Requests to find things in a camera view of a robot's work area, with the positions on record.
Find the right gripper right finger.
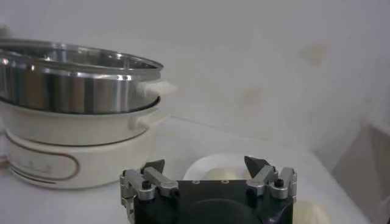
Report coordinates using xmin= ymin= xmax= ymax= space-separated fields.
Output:
xmin=243 ymin=155 xmax=298 ymax=203

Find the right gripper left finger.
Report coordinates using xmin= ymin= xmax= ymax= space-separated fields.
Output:
xmin=119 ymin=158 xmax=180 ymax=220

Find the stainless steel steamer basket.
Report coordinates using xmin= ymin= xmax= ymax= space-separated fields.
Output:
xmin=0 ymin=38 xmax=178 ymax=116

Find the cream electric cooker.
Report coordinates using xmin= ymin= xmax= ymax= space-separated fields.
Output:
xmin=0 ymin=99 xmax=172 ymax=191

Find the white round plate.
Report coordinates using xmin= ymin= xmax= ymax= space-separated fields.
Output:
xmin=182 ymin=153 xmax=277 ymax=181

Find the white steamed baozi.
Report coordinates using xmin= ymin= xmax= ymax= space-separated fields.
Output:
xmin=203 ymin=166 xmax=251 ymax=181

